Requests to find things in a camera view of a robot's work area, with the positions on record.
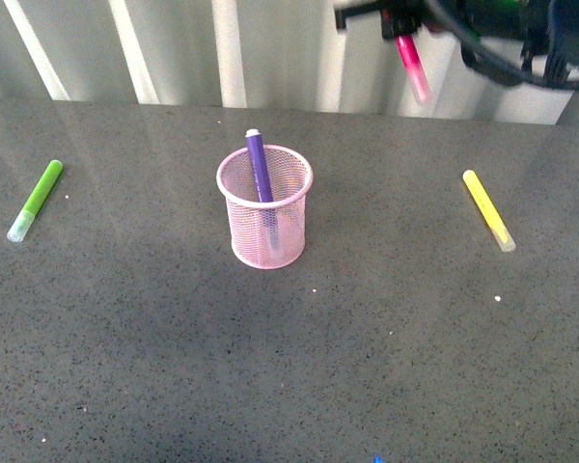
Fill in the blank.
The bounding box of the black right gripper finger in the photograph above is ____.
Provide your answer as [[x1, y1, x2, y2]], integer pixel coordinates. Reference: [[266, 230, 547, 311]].
[[380, 9, 422, 39], [334, 0, 390, 29]]

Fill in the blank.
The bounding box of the purple marker pen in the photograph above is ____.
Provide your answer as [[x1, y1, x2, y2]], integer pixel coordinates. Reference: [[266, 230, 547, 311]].
[[245, 128, 280, 253]]

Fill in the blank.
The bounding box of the pink marker pen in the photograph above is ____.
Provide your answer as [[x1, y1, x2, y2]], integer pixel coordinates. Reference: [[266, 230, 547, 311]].
[[395, 35, 431, 104]]

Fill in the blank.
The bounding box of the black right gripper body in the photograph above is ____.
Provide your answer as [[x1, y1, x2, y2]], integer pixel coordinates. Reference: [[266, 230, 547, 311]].
[[424, 1, 579, 82]]

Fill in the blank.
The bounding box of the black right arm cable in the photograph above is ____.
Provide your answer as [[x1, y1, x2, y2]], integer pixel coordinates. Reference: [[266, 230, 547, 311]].
[[424, 0, 579, 92]]

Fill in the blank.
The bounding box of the pink mesh pen cup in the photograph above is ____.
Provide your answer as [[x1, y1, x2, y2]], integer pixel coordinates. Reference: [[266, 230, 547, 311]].
[[216, 145, 314, 270]]

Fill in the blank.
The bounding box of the white pleated curtain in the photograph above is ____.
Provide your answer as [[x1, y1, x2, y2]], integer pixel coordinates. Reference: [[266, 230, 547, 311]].
[[0, 1, 579, 125]]

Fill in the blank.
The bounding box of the green marker pen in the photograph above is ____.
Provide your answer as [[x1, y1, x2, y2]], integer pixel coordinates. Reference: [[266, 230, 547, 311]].
[[7, 159, 64, 243]]

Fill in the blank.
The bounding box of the yellow marker pen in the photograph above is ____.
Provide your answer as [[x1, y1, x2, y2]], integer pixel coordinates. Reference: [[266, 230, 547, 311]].
[[462, 170, 516, 253]]

